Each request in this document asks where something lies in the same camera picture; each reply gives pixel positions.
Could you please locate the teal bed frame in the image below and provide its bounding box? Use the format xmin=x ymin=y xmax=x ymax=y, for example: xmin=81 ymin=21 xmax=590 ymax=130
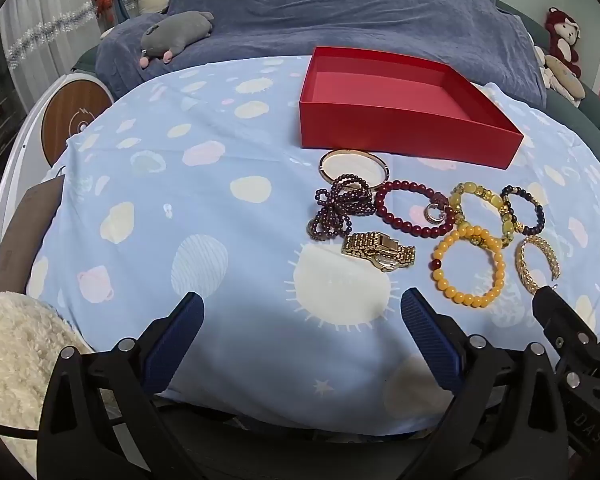
xmin=495 ymin=0 xmax=600 ymax=146

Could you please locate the red cardboard box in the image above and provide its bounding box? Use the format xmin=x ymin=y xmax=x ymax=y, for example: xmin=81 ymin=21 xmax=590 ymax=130
xmin=298 ymin=46 xmax=525 ymax=171

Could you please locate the round wooden panel device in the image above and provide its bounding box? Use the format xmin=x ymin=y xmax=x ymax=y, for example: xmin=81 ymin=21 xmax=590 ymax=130
xmin=0 ymin=72 xmax=115 ymax=261

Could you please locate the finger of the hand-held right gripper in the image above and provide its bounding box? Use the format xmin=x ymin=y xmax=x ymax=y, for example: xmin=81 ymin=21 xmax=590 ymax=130
xmin=531 ymin=285 xmax=600 ymax=376

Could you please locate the garnet multi-wrap bead bracelet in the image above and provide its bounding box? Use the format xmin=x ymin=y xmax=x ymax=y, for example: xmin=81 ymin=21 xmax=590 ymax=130
xmin=307 ymin=172 xmax=378 ymax=241

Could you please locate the light blue printed sheet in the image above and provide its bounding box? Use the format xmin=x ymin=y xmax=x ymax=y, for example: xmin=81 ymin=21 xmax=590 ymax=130
xmin=25 ymin=55 xmax=600 ymax=436

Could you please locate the black cable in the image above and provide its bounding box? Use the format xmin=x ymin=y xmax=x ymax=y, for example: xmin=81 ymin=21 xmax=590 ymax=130
xmin=0 ymin=422 xmax=40 ymax=440

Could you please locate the brown cardboard sheet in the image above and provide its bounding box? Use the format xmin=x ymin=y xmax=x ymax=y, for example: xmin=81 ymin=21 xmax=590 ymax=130
xmin=0 ymin=176 xmax=67 ymax=301

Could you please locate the dark red bead bracelet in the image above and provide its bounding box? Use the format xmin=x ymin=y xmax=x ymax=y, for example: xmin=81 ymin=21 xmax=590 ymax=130
xmin=373 ymin=179 xmax=457 ymax=239

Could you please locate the silver tinsel garland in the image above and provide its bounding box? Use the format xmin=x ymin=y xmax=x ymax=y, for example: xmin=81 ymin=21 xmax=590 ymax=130
xmin=5 ymin=0 xmax=98 ymax=71

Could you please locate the yellow-green bead bracelet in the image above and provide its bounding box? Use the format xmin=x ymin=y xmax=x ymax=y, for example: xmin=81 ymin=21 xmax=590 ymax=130
xmin=449 ymin=181 xmax=513 ymax=248

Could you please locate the grey plush toy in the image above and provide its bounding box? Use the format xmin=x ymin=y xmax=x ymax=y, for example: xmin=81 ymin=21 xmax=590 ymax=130
xmin=139 ymin=10 xmax=216 ymax=67

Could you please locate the beige plush toy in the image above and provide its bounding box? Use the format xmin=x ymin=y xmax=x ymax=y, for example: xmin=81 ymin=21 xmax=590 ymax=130
xmin=532 ymin=45 xmax=586 ymax=108

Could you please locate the red monkey plush toy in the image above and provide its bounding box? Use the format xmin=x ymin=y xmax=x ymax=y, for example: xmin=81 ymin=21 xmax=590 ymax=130
xmin=545 ymin=6 xmax=582 ymax=78

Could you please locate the blue-grey blanket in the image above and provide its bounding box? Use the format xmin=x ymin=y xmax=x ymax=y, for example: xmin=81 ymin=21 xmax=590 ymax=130
xmin=95 ymin=0 xmax=548 ymax=106

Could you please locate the dark blue gold bead bracelet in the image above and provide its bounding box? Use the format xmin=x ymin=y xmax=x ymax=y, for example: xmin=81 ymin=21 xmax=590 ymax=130
xmin=500 ymin=185 xmax=546 ymax=236

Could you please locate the orange bead bracelet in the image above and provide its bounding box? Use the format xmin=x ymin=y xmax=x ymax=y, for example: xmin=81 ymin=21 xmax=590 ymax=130
xmin=431 ymin=226 xmax=506 ymax=308

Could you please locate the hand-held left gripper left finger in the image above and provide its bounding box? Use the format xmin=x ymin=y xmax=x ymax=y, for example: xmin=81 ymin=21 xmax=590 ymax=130
xmin=36 ymin=291 xmax=206 ymax=480

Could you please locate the cream fluffy blanket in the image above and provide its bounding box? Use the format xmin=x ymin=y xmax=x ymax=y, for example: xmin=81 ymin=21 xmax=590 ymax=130
xmin=0 ymin=290 xmax=96 ymax=480

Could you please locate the gold wristwatch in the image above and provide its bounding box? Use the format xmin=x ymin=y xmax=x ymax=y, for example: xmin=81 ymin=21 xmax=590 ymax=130
xmin=341 ymin=231 xmax=417 ymax=273

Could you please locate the gold bangle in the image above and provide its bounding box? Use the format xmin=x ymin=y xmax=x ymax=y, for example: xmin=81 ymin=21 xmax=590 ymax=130
xmin=318 ymin=148 xmax=391 ymax=191

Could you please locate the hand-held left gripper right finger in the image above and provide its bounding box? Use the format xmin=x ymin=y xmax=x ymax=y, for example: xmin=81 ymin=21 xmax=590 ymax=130
xmin=400 ymin=287 xmax=573 ymax=480

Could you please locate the textured gold hoop earring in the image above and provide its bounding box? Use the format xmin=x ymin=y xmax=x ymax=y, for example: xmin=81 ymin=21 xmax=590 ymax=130
xmin=515 ymin=234 xmax=562 ymax=295

